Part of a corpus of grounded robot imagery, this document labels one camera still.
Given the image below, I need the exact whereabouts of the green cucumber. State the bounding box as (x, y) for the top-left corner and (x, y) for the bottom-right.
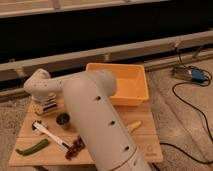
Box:
(16, 139), (49, 156)

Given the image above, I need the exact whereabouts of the purple grape bunch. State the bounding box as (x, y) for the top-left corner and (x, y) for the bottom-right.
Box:
(65, 136), (85, 160)

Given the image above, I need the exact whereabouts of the yellow banana toy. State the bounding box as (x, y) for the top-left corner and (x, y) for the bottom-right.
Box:
(127, 121), (142, 133)

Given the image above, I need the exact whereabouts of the black cable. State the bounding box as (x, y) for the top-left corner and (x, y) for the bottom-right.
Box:
(159, 43), (213, 165)

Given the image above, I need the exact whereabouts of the blue power box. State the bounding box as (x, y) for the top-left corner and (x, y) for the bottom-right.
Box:
(172, 66), (206, 83)

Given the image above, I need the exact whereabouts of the striped eraser block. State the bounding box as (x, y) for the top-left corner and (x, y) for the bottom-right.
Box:
(32, 99), (59, 117)

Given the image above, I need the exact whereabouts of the orange plastic bin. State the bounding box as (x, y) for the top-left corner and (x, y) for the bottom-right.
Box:
(86, 63), (149, 106)

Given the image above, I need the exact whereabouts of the white handled brush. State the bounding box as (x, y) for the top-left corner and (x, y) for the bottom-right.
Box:
(34, 123), (70, 151)

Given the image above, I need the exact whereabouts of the dark metal cup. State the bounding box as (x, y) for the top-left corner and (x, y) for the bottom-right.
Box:
(56, 113), (70, 130)

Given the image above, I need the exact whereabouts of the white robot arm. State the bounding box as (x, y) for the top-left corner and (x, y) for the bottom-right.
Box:
(24, 69), (151, 171)

